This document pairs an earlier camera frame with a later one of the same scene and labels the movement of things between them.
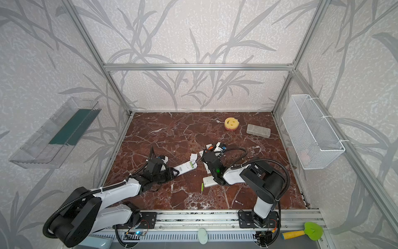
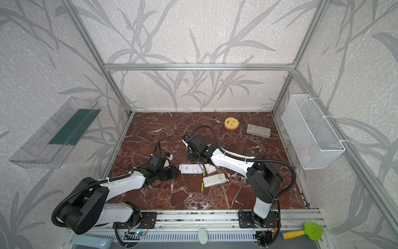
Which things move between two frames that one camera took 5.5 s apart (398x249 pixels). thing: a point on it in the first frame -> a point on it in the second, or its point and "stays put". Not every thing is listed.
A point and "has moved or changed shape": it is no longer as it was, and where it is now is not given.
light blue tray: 94,242 stays put
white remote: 209,181 stays put
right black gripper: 208,156 -> 197,157
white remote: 185,168 has moved or changed shape
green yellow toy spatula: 314,231 stays put
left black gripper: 166,171 stays put
